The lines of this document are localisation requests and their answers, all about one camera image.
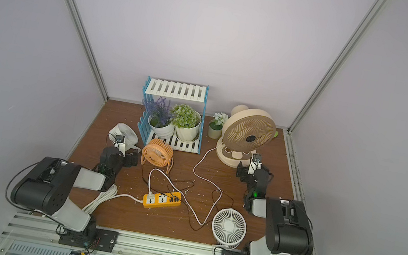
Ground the black usb cable white fan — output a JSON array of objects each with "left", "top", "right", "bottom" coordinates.
[{"left": 181, "top": 183, "right": 235, "bottom": 232}]

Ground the yellow power strip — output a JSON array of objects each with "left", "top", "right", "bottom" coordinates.
[{"left": 142, "top": 192, "right": 182, "bottom": 209}]

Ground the orange small desk fan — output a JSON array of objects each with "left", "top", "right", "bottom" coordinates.
[{"left": 140, "top": 138, "right": 174, "bottom": 175}]

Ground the small white flower pot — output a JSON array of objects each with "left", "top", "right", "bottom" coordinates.
[{"left": 208, "top": 112, "right": 228, "bottom": 140}]

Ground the white power strip cord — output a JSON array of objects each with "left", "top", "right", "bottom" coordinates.
[{"left": 80, "top": 179, "right": 146, "bottom": 224}]

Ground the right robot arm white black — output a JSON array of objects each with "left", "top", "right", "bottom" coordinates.
[{"left": 221, "top": 164, "right": 314, "bottom": 255}]

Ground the lavender plant white pot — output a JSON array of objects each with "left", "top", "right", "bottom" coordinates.
[{"left": 143, "top": 96, "right": 175, "bottom": 139}]

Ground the black usb cable orange fan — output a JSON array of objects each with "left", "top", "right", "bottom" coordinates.
[{"left": 139, "top": 165, "right": 195, "bottom": 203}]

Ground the blue white plant shelf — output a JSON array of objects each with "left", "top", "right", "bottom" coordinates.
[{"left": 138, "top": 77, "right": 210, "bottom": 154}]

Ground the large beige desk fan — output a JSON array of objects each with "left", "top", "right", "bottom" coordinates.
[{"left": 216, "top": 104, "right": 277, "bottom": 168}]

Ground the white round fan front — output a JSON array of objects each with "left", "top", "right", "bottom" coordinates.
[{"left": 211, "top": 208, "right": 247, "bottom": 250}]

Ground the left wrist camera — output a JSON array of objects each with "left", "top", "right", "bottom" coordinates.
[{"left": 114, "top": 134, "right": 126, "bottom": 156}]

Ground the white small fan left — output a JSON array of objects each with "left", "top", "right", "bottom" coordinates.
[{"left": 107, "top": 122, "right": 141, "bottom": 155}]

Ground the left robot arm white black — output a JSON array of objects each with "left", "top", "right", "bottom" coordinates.
[{"left": 5, "top": 146, "right": 139, "bottom": 253}]

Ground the white beige fan cable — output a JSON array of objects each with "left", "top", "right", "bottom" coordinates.
[{"left": 141, "top": 136, "right": 231, "bottom": 229}]

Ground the green plant white pot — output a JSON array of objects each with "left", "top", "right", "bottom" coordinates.
[{"left": 171, "top": 104, "right": 201, "bottom": 142}]

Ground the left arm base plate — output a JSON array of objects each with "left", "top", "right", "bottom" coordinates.
[{"left": 58, "top": 228, "right": 120, "bottom": 253}]

